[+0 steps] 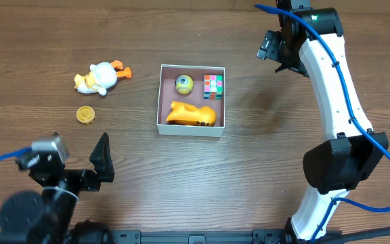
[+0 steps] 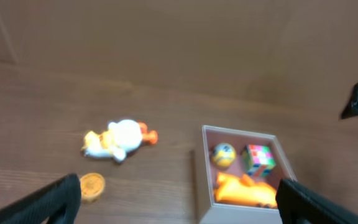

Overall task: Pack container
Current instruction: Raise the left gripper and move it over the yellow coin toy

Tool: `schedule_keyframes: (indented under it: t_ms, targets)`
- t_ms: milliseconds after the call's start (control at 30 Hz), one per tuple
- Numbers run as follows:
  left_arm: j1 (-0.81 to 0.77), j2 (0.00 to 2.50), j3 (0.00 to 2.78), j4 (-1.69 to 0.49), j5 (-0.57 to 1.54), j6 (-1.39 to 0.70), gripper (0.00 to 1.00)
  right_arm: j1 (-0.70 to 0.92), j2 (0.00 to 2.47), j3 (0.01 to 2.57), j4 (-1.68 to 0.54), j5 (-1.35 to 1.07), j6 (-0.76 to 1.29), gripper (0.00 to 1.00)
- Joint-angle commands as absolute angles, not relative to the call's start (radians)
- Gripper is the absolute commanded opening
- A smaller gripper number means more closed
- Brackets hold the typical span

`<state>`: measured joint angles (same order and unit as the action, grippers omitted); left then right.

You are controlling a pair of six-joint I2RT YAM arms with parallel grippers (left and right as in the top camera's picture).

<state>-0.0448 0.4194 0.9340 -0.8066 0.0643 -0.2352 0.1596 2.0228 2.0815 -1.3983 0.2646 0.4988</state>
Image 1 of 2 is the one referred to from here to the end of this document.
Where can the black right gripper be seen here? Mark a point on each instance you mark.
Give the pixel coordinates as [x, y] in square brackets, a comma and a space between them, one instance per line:
[284, 54]

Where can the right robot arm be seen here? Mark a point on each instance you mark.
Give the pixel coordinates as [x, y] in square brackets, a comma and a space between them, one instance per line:
[311, 43]

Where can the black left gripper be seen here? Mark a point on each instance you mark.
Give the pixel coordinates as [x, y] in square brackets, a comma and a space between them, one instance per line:
[72, 176]

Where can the multicoloured puzzle cube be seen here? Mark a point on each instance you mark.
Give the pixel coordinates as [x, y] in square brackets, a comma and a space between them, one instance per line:
[213, 87]

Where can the orange plush dog toy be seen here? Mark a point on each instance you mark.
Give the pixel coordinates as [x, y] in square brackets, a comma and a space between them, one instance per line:
[188, 114]

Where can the white cardboard box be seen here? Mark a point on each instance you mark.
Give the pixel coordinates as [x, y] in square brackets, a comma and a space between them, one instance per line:
[168, 93]

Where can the white plush duck toy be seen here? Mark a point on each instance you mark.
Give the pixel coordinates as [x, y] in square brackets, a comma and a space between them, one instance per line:
[101, 77]

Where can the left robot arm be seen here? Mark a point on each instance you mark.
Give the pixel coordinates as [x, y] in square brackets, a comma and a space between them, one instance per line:
[31, 217]

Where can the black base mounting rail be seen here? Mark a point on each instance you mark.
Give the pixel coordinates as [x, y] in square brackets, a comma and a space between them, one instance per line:
[200, 237]

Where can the yellow grey face ball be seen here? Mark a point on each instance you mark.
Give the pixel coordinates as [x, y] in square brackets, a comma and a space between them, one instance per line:
[184, 84]

